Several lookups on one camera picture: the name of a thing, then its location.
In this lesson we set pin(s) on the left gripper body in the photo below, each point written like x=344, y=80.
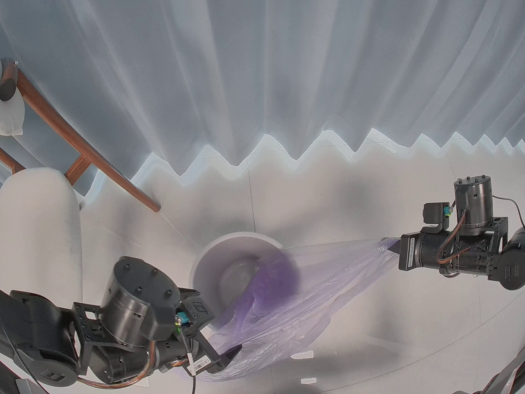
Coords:
x=172, y=357

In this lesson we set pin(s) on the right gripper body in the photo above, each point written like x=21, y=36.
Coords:
x=426, y=253

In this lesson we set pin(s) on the purple plastic bag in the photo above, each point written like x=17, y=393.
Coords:
x=328, y=285

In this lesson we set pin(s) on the white trash bin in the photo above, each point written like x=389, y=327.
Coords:
x=213, y=261

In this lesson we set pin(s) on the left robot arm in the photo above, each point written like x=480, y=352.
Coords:
x=131, y=302

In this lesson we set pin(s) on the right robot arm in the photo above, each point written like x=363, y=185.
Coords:
x=475, y=203

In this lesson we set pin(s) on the wooden chair with white cushions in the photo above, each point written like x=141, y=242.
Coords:
x=37, y=228

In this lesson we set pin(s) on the white curtain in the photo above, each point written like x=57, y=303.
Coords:
x=262, y=56

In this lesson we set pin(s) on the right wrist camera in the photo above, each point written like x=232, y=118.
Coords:
x=432, y=212

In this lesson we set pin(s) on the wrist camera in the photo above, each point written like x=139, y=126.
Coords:
x=199, y=308
x=432, y=212

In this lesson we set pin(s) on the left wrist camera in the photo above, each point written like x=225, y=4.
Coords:
x=199, y=308

